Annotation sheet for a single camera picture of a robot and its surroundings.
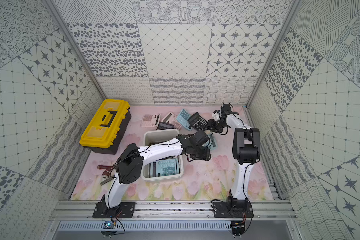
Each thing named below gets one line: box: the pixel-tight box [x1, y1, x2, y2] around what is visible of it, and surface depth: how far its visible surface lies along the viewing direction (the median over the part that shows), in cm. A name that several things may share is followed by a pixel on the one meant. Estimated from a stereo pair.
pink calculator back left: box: [140, 113, 161, 128], surface depth 111 cm
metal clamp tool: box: [97, 163, 116, 186], surface depth 86 cm
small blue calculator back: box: [176, 108, 193, 132], surface depth 109 cm
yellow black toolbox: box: [79, 99, 132, 155], surface depth 90 cm
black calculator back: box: [187, 112, 208, 131], surface depth 109 cm
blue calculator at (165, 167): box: [150, 158, 180, 178], surface depth 85 cm
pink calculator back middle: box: [161, 111, 182, 130], surface depth 110 cm
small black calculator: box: [156, 121, 175, 131], surface depth 106 cm
